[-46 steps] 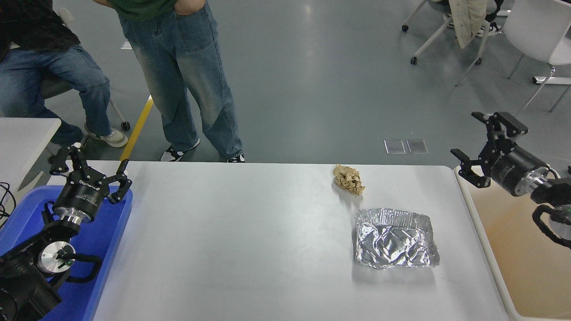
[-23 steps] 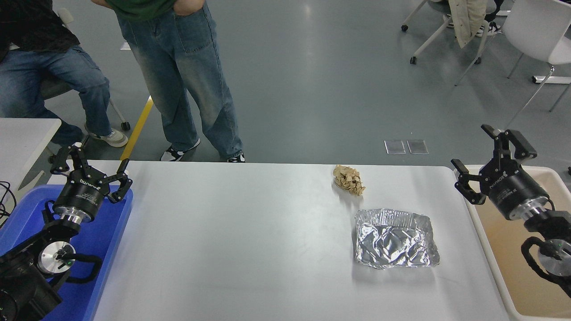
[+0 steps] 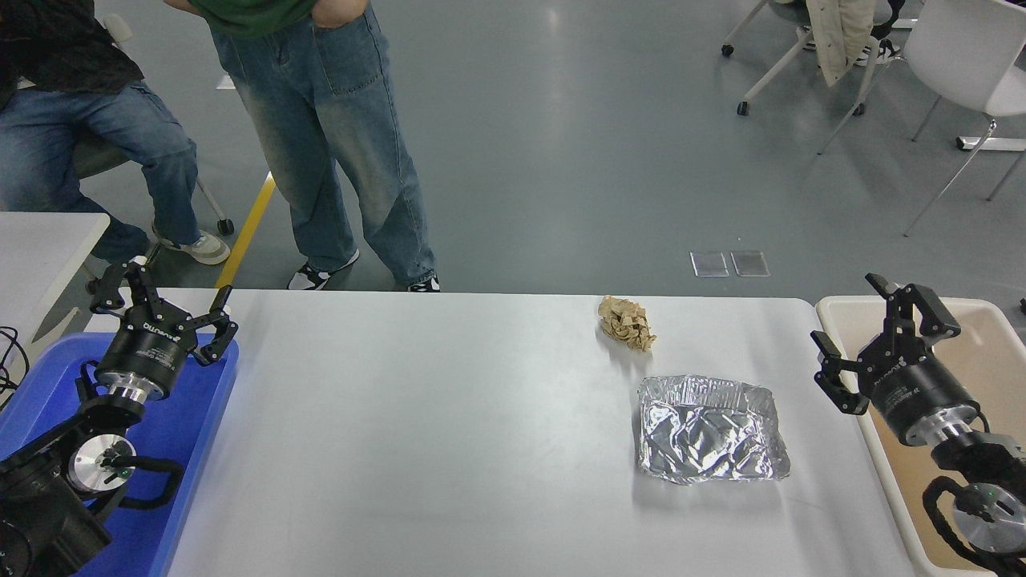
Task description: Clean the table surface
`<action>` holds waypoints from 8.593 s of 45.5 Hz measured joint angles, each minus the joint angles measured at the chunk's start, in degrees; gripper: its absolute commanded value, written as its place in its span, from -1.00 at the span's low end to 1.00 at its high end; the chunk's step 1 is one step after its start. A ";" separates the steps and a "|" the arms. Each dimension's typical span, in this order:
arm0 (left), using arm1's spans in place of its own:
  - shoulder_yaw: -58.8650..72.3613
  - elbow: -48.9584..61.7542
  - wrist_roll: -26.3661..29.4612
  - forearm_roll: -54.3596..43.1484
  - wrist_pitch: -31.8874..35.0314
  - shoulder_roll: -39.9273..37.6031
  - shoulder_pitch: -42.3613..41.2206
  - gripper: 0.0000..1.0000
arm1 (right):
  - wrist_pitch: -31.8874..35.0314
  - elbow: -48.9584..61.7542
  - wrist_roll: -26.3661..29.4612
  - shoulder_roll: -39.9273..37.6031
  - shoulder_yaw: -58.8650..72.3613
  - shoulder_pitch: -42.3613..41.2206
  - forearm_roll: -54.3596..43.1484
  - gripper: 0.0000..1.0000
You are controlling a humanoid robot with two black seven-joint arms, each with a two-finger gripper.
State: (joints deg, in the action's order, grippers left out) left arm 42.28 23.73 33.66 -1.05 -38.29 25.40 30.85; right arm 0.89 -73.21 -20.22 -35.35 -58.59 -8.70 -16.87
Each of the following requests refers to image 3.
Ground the standing person's left hand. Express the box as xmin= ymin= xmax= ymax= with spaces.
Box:
xmin=311 ymin=0 xmax=372 ymax=30

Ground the standing person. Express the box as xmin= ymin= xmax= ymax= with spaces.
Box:
xmin=164 ymin=0 xmax=442 ymax=293

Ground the foil tray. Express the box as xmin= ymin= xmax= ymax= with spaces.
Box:
xmin=637 ymin=374 xmax=791 ymax=486

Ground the tan paper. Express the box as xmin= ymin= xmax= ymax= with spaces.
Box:
xmin=597 ymin=295 xmax=657 ymax=353

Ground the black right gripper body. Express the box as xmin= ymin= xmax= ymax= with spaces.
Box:
xmin=858 ymin=345 xmax=980 ymax=439

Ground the person with black-white shoes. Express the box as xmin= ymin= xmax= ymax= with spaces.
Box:
xmin=798 ymin=0 xmax=903 ymax=67

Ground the white floor base bar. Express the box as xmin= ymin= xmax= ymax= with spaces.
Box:
xmin=955 ymin=135 xmax=1026 ymax=153

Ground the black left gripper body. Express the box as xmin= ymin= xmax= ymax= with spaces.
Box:
xmin=95 ymin=315 xmax=198 ymax=387

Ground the white-legged rolling chair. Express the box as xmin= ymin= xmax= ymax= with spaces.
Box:
xmin=720 ymin=0 xmax=883 ymax=117

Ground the seated person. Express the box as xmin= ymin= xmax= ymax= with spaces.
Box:
xmin=0 ymin=0 xmax=232 ymax=267

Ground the blue plastic tray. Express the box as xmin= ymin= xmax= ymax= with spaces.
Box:
xmin=0 ymin=333 xmax=240 ymax=577

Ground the thin black cable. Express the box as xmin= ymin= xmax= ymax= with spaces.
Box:
xmin=0 ymin=325 xmax=31 ymax=410

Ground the large pale plastic bin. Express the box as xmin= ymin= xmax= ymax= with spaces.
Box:
xmin=816 ymin=295 xmax=1026 ymax=577

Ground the white shell chair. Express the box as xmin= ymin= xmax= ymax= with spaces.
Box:
xmin=818 ymin=0 xmax=1026 ymax=237

